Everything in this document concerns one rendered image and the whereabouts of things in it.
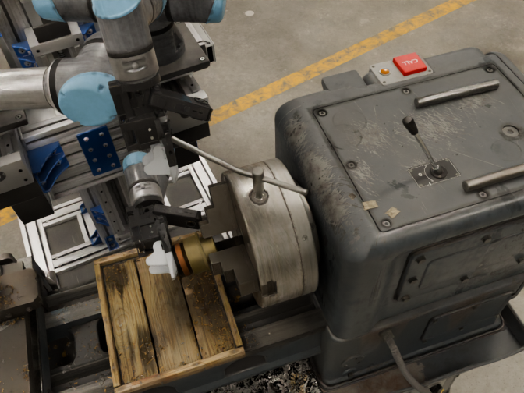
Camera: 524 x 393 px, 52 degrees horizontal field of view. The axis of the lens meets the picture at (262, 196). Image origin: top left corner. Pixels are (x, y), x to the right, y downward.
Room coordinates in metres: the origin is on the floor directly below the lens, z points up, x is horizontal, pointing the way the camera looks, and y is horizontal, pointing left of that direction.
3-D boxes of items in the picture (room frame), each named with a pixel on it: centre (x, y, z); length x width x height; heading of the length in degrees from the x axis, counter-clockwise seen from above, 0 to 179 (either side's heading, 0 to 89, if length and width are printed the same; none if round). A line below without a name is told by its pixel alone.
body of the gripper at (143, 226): (0.71, 0.26, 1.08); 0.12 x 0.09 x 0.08; 16
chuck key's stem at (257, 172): (0.66, 0.01, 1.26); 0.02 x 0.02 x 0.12
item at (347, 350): (0.80, -0.38, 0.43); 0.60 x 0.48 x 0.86; 106
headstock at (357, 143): (0.80, -0.38, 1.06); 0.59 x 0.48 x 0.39; 106
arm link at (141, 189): (0.79, 0.28, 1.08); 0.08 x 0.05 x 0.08; 106
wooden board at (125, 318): (0.60, 0.25, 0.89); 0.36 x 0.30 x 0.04; 16
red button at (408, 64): (1.02, -0.37, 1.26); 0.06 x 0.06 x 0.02; 16
